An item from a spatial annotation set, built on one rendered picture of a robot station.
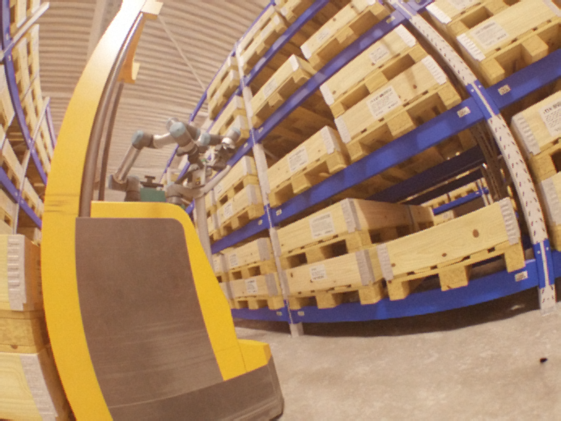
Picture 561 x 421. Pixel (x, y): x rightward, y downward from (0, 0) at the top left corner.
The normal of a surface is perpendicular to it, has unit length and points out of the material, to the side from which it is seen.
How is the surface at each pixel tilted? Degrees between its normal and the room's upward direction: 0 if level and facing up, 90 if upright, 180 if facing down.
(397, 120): 90
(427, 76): 90
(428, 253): 90
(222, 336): 90
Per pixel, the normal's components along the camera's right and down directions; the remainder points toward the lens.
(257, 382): 0.62, -0.33
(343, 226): -0.76, -0.01
